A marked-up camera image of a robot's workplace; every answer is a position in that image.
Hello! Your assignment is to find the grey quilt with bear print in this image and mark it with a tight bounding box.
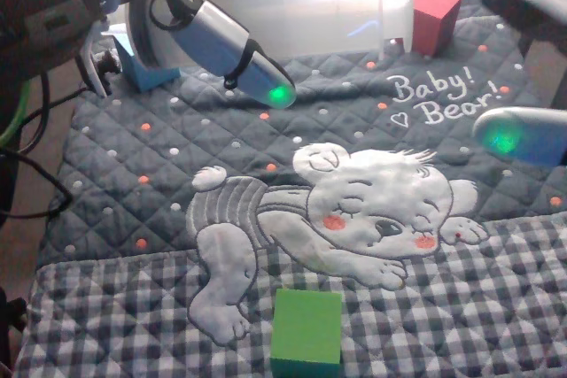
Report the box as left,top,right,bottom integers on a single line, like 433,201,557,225
12,0,567,378

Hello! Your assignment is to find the green cable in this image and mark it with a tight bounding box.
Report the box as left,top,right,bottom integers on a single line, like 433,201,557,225
0,79,33,147

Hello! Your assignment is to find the blue block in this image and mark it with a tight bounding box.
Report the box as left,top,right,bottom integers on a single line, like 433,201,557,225
111,34,182,93

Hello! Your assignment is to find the black cable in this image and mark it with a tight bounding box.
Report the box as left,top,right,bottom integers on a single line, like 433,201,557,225
0,71,74,220

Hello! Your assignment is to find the red block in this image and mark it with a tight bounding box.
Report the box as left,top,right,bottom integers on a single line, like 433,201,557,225
411,0,463,58

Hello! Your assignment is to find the green block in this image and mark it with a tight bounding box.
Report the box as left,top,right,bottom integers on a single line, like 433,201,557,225
269,287,344,378

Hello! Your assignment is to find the black stand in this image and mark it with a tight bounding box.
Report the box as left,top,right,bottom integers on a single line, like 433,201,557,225
0,287,28,371

